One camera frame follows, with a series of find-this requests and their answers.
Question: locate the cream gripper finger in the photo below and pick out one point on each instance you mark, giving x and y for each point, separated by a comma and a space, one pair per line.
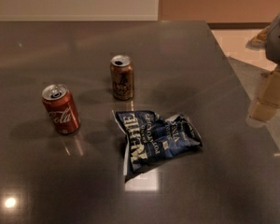
266, 101
260, 38

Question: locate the orange soda can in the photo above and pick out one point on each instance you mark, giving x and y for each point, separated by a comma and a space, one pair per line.
121, 69

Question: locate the red cola can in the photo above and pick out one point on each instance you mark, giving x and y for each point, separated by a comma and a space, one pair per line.
60, 105

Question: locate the blue crumpled chip bag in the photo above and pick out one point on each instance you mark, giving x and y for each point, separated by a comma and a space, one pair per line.
150, 138

